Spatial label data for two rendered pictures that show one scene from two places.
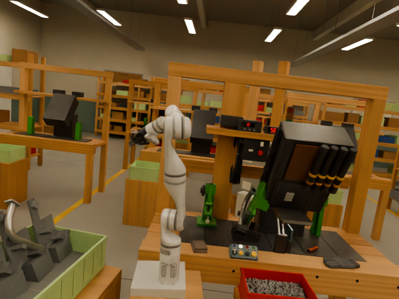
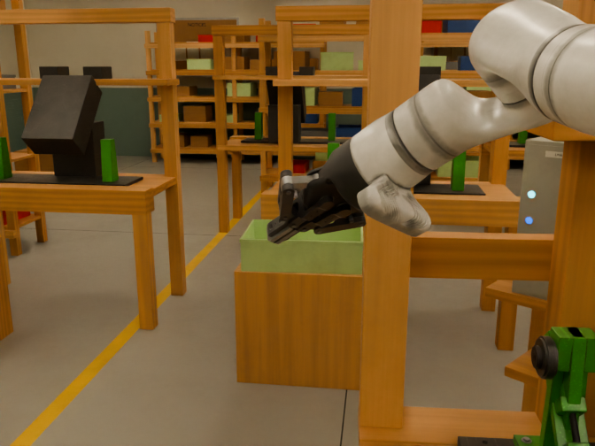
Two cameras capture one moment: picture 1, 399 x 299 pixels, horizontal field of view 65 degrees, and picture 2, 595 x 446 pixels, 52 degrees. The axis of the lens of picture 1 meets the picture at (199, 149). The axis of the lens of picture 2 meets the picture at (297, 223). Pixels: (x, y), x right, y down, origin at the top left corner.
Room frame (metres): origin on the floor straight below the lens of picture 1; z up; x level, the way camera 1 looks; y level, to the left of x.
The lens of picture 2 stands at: (0.99, 0.28, 1.62)
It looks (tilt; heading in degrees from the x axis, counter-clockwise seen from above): 14 degrees down; 6
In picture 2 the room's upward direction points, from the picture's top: straight up
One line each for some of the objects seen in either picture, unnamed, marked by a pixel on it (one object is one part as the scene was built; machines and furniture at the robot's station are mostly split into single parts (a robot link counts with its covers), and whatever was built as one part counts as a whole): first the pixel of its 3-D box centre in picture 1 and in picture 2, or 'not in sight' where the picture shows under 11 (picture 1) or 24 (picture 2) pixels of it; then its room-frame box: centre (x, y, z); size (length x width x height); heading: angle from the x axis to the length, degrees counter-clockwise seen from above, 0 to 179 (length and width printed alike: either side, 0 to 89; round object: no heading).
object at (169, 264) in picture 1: (169, 261); not in sight; (1.31, 0.08, 0.98); 0.09 x 0.09 x 0.17; 0
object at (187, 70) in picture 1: (277, 81); not in sight; (2.20, -0.48, 1.89); 1.50 x 0.09 x 0.09; 91
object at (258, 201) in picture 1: (262, 197); not in sight; (1.84, -0.41, 1.17); 0.13 x 0.12 x 0.20; 91
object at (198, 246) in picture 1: (199, 246); not in sight; (1.62, -0.06, 0.91); 0.10 x 0.08 x 0.03; 12
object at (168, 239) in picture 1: (171, 228); not in sight; (1.31, 0.08, 1.14); 0.09 x 0.09 x 0.17; 83
